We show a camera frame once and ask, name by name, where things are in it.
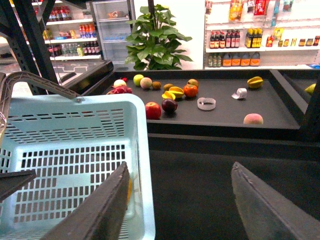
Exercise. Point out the red green mango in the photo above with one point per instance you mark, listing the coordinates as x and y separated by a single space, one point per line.
193 82

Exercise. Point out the green apple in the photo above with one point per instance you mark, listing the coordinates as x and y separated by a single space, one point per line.
137 79

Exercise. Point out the orange persimmon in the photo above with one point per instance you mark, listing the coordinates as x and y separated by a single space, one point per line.
190 90

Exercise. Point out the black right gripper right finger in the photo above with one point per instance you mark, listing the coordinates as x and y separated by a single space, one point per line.
265 213

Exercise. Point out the red apple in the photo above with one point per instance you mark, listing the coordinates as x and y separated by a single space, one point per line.
153 111

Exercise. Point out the light blue plastic basket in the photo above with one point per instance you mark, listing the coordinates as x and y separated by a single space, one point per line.
57 147

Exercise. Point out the dark purple plum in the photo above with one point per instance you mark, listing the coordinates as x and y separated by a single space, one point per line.
169 105

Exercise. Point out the glass top freezer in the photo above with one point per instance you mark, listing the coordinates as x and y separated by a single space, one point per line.
84 76

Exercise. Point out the black fruit display tray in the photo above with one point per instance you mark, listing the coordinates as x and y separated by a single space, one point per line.
250 103

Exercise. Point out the clear tape roll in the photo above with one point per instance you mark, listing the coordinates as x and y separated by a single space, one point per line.
206 103

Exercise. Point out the yellow star fruit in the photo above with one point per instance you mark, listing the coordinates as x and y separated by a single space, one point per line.
255 82
173 93

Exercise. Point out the white condiment shelf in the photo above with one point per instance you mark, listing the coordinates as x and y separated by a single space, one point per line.
261 34

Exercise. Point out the silver tape roll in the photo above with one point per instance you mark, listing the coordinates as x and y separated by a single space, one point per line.
240 94

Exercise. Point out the pale round melon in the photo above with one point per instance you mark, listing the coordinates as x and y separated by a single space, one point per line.
119 83

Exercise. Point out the black metal rack post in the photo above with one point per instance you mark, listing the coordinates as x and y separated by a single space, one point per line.
23 29

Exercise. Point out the yellow mango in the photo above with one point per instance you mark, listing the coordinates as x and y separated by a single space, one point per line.
129 190

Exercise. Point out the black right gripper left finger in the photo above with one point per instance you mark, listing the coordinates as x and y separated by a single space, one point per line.
100 216

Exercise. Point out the white drinks shelf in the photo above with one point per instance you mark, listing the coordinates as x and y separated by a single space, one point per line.
71 34

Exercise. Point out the brown kiwi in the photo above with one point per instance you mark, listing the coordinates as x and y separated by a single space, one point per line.
167 86
156 85

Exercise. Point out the pink dragon fruit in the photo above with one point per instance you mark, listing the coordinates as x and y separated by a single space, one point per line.
120 90

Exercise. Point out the pink peach at edge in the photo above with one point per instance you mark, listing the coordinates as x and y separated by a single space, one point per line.
253 118

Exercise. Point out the green potted plant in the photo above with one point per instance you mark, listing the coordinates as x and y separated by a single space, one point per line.
154 42

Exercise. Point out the pale peach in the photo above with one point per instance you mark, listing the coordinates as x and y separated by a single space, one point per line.
146 82

